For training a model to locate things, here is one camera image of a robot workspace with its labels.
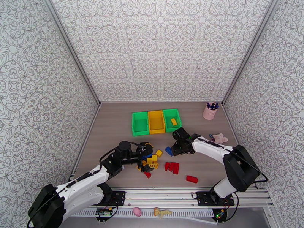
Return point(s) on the blue sloped lego brick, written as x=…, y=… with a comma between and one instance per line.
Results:
x=169, y=150

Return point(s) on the yellow square lego brick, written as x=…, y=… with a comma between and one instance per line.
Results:
x=159, y=152

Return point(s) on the red arched lego brick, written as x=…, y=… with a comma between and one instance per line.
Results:
x=176, y=168

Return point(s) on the long red lego brick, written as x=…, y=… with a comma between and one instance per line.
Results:
x=191, y=179

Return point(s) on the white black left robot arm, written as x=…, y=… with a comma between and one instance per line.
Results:
x=83, y=184

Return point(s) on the small red lego brick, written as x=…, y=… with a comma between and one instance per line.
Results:
x=147, y=174

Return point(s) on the blue lego plate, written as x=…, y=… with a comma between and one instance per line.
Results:
x=148, y=155

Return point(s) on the green plastic bin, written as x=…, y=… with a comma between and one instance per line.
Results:
x=140, y=122
x=167, y=126

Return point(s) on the yellow plastic bin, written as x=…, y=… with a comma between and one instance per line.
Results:
x=156, y=121

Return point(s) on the pink plush toy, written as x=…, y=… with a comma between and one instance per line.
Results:
x=219, y=138

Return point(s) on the pink pen cup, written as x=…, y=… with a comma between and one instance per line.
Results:
x=210, y=114

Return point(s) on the dark blue pen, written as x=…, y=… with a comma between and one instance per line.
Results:
x=215, y=106
x=209, y=105

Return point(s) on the small pink rubber toy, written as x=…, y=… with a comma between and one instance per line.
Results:
x=137, y=211

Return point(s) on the pale yellow rubber toy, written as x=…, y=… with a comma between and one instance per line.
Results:
x=162, y=212

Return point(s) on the green circuit board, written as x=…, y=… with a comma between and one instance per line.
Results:
x=219, y=214
x=104, y=212

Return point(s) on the long aluminium mounting rail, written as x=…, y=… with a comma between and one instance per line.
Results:
x=161, y=196

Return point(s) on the aluminium frame post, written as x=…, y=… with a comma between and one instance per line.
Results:
x=69, y=44
x=250, y=44

